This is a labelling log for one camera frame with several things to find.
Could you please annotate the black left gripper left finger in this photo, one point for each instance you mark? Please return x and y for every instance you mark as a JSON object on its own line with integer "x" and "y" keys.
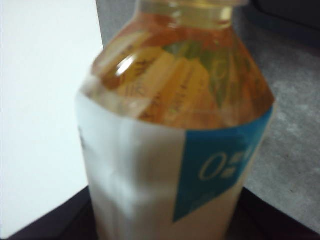
{"x": 70, "y": 220}

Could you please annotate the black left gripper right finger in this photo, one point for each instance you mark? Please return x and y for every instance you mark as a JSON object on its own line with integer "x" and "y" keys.
{"x": 265, "y": 220}

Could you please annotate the pale jasmine tea bottle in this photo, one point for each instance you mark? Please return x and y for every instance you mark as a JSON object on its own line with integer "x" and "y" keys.
{"x": 155, "y": 162}

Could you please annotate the dark teal rectangular tray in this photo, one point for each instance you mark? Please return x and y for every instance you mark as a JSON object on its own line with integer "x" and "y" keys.
{"x": 295, "y": 17}

